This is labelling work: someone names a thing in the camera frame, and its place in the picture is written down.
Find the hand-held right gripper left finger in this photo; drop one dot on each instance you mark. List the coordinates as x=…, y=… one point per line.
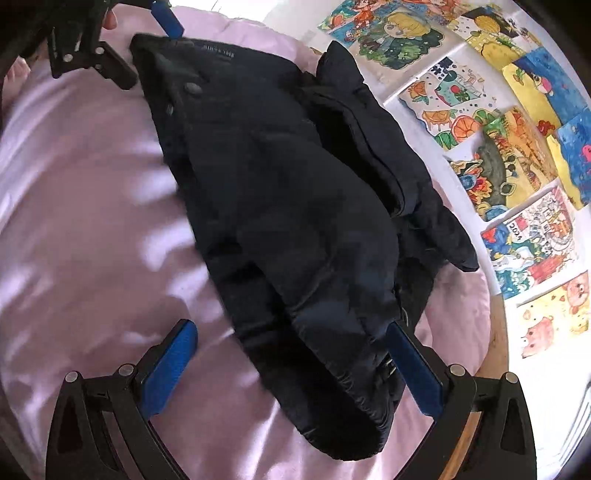
x=168, y=364

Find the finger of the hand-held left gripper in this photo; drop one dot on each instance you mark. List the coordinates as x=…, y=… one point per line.
x=168, y=21
x=115, y=67

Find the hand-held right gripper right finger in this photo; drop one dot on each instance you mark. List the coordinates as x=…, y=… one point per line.
x=418, y=374

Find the black padded jacket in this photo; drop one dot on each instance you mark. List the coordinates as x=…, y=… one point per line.
x=277, y=207

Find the person's left hand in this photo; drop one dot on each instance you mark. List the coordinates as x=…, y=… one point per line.
x=109, y=19

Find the pink blanket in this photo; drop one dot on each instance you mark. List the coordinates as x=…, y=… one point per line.
x=92, y=230

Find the wooden bed frame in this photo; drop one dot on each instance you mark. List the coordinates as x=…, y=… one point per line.
x=496, y=341

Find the group of colourful wall drawings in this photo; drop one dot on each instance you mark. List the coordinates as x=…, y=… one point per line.
x=508, y=138

